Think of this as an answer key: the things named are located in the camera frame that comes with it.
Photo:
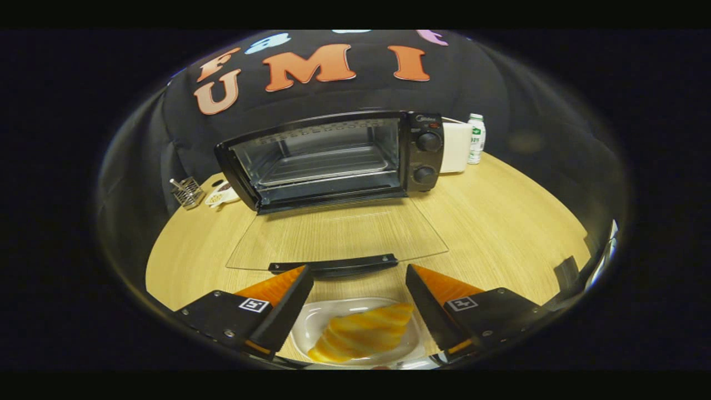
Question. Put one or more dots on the white bottle green label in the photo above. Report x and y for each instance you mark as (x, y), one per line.
(476, 139)

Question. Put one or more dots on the white container box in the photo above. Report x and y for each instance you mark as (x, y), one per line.
(455, 147)

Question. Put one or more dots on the golden croissant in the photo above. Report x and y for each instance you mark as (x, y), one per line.
(361, 333)

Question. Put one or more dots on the white plate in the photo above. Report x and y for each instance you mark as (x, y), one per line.
(316, 319)

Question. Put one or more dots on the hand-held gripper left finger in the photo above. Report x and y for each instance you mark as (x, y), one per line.
(286, 308)

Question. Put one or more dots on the black toaster oven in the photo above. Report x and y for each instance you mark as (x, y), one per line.
(427, 161)

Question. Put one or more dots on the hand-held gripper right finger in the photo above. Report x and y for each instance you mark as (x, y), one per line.
(430, 308)

